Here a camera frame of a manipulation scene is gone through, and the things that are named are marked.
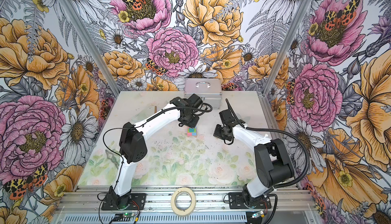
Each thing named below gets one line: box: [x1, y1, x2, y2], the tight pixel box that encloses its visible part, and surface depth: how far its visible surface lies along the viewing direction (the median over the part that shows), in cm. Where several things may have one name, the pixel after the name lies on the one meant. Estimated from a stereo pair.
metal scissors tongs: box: [105, 149, 120, 171], surface depth 90 cm
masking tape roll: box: [170, 187, 197, 217], surface depth 73 cm
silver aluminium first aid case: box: [183, 77, 223, 110], surface depth 107 cm
